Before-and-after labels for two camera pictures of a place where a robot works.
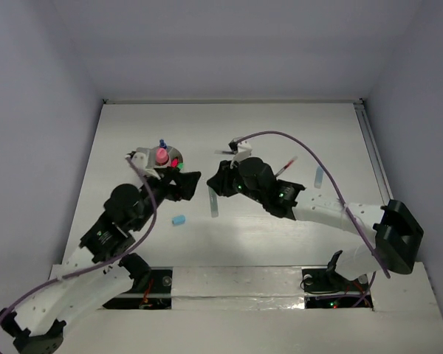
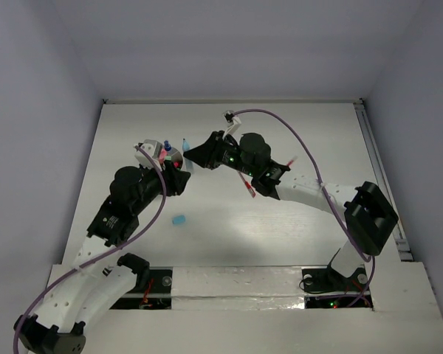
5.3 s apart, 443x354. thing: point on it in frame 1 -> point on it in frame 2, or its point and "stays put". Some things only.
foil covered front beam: [237, 287] stays put
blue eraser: [179, 220] stays put
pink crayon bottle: [162, 156] stays put
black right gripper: [221, 181] -> [207, 154]
